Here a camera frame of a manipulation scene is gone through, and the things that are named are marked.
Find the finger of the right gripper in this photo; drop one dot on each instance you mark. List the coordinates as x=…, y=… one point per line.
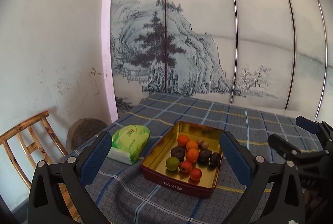
x=308, y=125
x=284, y=148

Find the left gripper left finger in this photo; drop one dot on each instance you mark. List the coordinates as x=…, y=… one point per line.
x=46, y=203

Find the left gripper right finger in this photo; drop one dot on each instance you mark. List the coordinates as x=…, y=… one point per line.
x=285, y=203

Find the dark passion fruit small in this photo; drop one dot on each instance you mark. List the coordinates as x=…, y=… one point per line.
x=215, y=160

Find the red tomato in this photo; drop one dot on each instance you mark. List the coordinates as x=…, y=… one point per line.
x=196, y=174

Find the orange persimmon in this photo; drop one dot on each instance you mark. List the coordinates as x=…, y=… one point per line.
x=185, y=166

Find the small orange tangerine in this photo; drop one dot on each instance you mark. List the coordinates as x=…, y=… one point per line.
x=191, y=145

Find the dark passion fruit large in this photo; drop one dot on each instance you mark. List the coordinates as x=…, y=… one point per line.
x=178, y=152

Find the green round fruit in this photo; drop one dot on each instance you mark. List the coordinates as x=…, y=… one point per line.
x=172, y=164

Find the bamboo chair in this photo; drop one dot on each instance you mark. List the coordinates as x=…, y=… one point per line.
x=24, y=142

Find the grey round stone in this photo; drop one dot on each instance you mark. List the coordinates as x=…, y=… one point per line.
x=82, y=131

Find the red gold metal tin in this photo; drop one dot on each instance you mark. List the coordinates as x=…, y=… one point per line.
x=154, y=169

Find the green tissue pack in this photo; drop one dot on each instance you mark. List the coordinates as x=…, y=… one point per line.
x=128, y=143

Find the landscape painted sliding screen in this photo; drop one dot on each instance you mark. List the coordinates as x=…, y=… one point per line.
x=261, y=53

